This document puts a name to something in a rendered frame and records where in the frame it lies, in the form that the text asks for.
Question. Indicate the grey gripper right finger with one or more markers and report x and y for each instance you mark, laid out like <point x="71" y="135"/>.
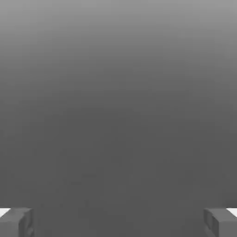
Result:
<point x="222" y="223"/>

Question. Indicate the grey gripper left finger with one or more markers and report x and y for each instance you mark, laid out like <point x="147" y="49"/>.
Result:
<point x="14" y="222"/>

